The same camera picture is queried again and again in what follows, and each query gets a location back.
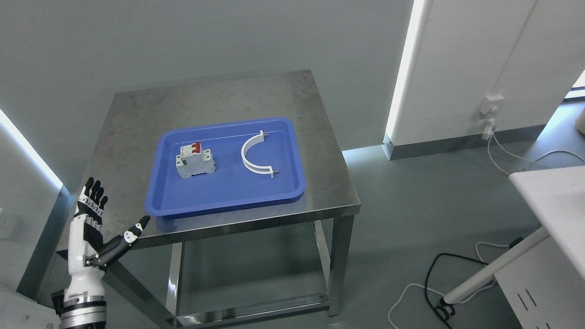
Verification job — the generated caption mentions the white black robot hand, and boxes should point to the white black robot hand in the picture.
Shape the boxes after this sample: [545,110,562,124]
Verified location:
[64,177,150,306]

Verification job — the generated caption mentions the grey circuit breaker red switches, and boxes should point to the grey circuit breaker red switches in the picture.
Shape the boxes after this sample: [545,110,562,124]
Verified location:
[175,141,216,179]

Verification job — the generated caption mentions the stainless steel table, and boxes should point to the stainless steel table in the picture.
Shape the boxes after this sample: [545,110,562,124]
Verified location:
[85,69,360,329]

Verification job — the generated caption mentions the blue plastic tray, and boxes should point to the blue plastic tray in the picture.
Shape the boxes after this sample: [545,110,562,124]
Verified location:
[144,117,306,219]

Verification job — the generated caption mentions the white curved pipe clamp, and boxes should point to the white curved pipe clamp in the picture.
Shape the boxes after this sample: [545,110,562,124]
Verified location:
[240,130,279,179]

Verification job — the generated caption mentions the white power plug adapter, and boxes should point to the white power plug adapter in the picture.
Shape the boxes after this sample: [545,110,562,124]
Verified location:
[481,118,496,140]

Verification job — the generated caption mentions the white perforated cabinet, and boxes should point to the white perforated cabinet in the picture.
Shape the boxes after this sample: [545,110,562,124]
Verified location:
[495,238,585,329]

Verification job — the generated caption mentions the white desk with leg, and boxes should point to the white desk with leg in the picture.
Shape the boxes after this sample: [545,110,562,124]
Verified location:
[441,165,585,306]

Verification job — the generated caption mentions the white wall socket box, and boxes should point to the white wall socket box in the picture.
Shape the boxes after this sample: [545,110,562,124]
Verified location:
[479,94,505,115]

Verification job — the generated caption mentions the white cable on floor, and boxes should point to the white cable on floor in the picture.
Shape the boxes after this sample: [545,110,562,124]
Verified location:
[388,133,585,329]

